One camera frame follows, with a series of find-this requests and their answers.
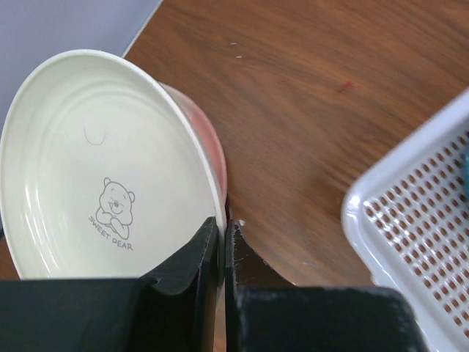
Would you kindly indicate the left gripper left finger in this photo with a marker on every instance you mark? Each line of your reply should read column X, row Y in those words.
column 171, row 308

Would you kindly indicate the blue polka dot plate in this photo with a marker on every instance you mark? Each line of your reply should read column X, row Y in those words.
column 465, row 173

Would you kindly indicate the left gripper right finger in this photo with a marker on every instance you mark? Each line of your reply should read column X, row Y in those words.
column 265, row 312

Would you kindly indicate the cream bear print plate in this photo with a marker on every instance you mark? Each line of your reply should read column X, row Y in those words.
column 102, row 173

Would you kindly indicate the white perforated plastic basket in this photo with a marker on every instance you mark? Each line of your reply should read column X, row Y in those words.
column 407, row 219

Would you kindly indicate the pink and cream plate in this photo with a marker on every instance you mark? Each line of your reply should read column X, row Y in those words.
column 207, row 132

